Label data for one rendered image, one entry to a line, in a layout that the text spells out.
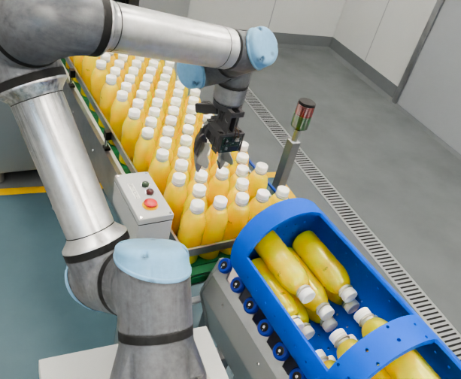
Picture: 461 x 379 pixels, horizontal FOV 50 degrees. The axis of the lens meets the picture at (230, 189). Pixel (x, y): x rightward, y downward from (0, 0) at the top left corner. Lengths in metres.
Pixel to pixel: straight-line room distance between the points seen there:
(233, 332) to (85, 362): 0.55
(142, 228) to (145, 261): 0.60
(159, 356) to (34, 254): 2.05
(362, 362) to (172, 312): 0.45
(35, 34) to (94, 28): 0.08
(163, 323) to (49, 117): 0.36
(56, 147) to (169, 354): 0.37
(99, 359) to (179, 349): 0.24
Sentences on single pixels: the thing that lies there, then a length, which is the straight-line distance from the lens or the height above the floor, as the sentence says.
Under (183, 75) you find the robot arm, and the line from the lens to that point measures 1.05.
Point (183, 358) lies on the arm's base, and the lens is 0.77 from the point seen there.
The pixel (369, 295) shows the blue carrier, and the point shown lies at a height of 1.09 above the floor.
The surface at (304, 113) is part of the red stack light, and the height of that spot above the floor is 1.23.
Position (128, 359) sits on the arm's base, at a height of 1.31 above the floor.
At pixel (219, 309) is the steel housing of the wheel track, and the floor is 0.86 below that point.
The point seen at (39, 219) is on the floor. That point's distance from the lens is 2.95.
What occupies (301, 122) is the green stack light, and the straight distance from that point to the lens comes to 1.77.
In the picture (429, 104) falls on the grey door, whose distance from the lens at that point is 5.32.
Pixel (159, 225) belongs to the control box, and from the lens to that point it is 1.35.
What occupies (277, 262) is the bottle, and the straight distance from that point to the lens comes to 1.24.
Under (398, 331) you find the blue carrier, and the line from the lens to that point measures 1.09.
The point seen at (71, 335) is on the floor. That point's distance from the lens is 2.42.
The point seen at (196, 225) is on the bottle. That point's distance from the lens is 1.39.
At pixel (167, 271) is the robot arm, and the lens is 0.74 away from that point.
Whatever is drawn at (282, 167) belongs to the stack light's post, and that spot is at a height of 0.99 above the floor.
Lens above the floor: 1.96
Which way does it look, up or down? 35 degrees down
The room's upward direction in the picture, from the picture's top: 15 degrees clockwise
